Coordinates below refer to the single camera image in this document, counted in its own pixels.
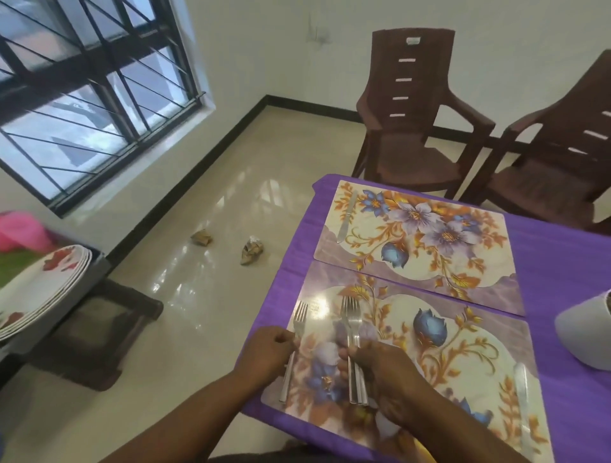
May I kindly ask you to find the brown plastic chair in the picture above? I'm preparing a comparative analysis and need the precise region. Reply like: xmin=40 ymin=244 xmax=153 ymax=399
xmin=460 ymin=47 xmax=611 ymax=235
xmin=352 ymin=27 xmax=497 ymax=200

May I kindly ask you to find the person's left forearm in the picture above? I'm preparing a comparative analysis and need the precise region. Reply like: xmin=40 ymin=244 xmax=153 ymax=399
xmin=100 ymin=371 xmax=261 ymax=463

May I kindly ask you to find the black barred window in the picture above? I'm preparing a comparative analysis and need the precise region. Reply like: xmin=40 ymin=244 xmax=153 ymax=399
xmin=0 ymin=0 xmax=216 ymax=220

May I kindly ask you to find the stack of floral plates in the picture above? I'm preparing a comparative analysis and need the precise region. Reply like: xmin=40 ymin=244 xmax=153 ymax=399
xmin=0 ymin=244 xmax=93 ymax=342

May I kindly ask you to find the green cloth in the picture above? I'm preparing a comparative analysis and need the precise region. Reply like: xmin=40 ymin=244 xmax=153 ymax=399
xmin=0 ymin=247 xmax=45 ymax=289

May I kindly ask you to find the stack of pink bowls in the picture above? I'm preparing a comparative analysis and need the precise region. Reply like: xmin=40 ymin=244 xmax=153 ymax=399
xmin=0 ymin=211 xmax=54 ymax=254

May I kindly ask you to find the crumpled colourful paper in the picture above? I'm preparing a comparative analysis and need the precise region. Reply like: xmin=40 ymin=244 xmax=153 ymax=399
xmin=239 ymin=237 xmax=265 ymax=266

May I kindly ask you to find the person's dark clothing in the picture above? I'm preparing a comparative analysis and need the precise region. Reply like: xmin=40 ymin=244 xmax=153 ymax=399
xmin=209 ymin=441 xmax=402 ymax=463

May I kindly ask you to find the purple cloth table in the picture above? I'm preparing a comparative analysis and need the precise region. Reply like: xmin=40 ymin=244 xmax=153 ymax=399
xmin=241 ymin=174 xmax=611 ymax=463

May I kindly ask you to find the green plant with white pot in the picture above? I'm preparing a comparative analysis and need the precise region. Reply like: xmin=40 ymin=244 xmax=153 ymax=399
xmin=554 ymin=291 xmax=611 ymax=372

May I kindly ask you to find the steel fork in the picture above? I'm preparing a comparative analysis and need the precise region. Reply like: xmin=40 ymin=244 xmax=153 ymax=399
xmin=279 ymin=301 xmax=310 ymax=404
xmin=339 ymin=295 xmax=356 ymax=405
xmin=346 ymin=296 xmax=363 ymax=406
xmin=356 ymin=355 xmax=370 ymax=407

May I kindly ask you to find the dark grey plastic stool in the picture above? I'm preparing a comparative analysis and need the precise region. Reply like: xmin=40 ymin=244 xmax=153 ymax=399
xmin=0 ymin=279 xmax=165 ymax=393

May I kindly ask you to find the floral placemat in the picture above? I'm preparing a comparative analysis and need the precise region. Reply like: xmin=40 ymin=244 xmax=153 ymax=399
xmin=260 ymin=259 xmax=556 ymax=463
xmin=313 ymin=179 xmax=526 ymax=317

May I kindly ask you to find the person's left hand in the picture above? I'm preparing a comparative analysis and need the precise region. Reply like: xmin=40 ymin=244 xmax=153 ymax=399
xmin=236 ymin=326 xmax=299 ymax=397

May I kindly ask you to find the grey plastic tray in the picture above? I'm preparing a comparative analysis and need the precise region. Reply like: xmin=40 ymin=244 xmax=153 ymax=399
xmin=0 ymin=243 xmax=111 ymax=378

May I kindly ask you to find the person's right hand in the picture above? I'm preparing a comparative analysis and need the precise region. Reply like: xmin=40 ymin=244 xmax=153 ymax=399
xmin=336 ymin=339 xmax=440 ymax=430

